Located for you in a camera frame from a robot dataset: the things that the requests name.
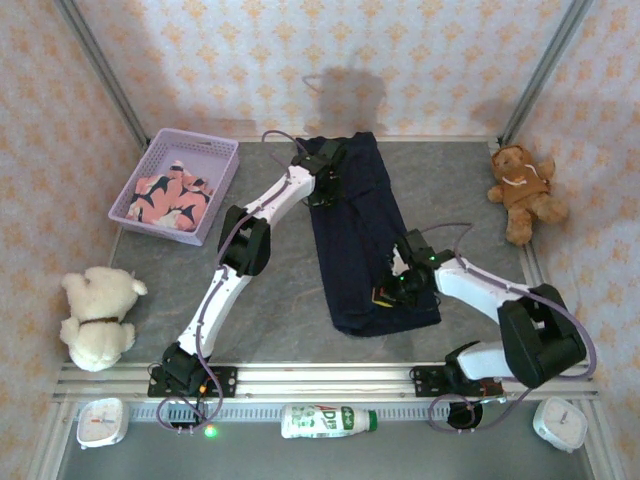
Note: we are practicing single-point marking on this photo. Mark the navy blue garment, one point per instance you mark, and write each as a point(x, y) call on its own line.
point(350, 250)

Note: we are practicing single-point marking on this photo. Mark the purple plastic basket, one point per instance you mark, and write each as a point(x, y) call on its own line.
point(200, 147)

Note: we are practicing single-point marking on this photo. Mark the pink patterned garment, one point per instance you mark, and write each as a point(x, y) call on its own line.
point(165, 200)

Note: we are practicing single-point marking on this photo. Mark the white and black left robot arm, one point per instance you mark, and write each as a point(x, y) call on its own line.
point(220, 305)

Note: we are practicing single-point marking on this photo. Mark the brown teddy bear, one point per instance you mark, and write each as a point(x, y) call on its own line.
point(525, 190)

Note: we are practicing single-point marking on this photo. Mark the white and green drink bottle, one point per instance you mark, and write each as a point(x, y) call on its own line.
point(320, 422)

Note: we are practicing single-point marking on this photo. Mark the white clock with purple hands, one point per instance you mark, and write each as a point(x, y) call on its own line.
point(560, 424)

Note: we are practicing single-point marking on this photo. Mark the white plush toy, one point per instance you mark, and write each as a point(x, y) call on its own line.
point(95, 310)

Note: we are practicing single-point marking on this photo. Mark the white clock with orange hands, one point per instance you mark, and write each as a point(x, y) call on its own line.
point(100, 422)

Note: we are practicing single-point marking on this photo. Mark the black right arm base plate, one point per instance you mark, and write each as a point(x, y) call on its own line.
point(425, 381)

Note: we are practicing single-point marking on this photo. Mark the aluminium mounting rail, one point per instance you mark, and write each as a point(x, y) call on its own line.
point(325, 380)

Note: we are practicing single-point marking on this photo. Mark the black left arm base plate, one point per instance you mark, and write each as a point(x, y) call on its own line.
point(225, 381)

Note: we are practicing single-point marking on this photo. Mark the aluminium frame post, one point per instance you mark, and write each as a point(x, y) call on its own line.
point(100, 70)
point(545, 70)

